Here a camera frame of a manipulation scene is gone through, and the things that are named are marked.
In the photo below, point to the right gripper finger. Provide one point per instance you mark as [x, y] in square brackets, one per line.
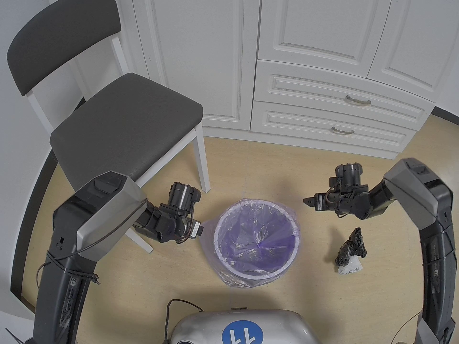
[312, 201]

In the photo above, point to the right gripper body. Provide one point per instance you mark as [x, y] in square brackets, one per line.
[330, 202]

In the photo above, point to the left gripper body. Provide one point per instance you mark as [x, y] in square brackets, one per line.
[193, 229]

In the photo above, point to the black plastic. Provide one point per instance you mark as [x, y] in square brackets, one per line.
[353, 245]

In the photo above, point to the purple plastic bag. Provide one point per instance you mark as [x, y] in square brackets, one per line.
[258, 242]

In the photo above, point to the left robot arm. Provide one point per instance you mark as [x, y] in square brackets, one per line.
[104, 210]

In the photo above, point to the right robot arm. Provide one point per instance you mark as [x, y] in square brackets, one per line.
[412, 185]

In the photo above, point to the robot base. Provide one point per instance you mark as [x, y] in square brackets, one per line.
[215, 324]

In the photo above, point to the white trash bin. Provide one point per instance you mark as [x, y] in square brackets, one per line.
[251, 271]

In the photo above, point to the crumpled white paper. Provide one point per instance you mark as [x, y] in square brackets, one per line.
[353, 268]

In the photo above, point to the white chair with grey cushions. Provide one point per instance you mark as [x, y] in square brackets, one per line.
[125, 120]

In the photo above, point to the white wardrobe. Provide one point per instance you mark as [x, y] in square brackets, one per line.
[322, 30]

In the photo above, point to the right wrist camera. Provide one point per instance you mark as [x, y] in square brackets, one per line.
[334, 184]

